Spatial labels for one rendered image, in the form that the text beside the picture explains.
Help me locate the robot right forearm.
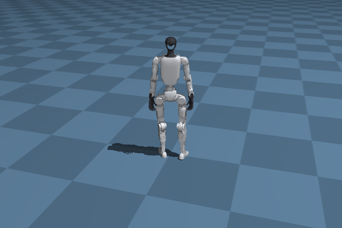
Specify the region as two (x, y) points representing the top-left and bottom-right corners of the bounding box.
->
(186, 75), (194, 97)

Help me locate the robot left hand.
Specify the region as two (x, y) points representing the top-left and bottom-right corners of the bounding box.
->
(149, 93), (156, 111)

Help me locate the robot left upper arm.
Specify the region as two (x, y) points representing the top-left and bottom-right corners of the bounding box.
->
(152, 56), (161, 81)

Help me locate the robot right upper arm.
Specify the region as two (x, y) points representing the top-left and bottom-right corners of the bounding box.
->
(180, 57), (190, 81)

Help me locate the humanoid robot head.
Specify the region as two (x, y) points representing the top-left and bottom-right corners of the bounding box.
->
(165, 37), (176, 58)

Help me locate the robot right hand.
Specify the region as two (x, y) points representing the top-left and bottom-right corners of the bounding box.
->
(186, 93), (194, 111)

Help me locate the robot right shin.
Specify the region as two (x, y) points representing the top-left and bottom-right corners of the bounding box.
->
(178, 123), (186, 154)

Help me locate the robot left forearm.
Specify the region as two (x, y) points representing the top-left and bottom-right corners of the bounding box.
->
(149, 75), (157, 97)

